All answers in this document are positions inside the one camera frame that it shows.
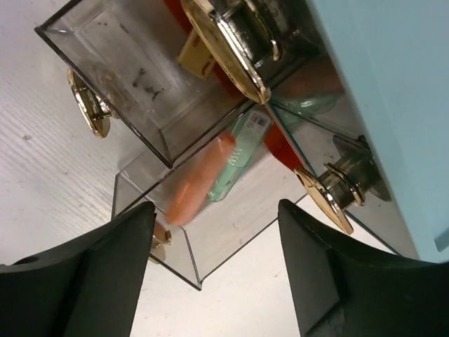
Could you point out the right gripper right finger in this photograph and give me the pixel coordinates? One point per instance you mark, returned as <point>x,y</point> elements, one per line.
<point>343,287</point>

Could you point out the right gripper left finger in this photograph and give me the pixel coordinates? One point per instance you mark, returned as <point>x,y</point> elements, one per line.
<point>88,286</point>

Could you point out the orange highlighter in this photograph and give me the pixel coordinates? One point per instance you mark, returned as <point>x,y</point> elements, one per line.
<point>192,191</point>

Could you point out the green highlighter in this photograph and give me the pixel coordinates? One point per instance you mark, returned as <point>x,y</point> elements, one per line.
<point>249,132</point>

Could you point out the teal orange drawer box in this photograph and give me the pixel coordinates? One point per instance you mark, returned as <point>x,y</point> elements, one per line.
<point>357,92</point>

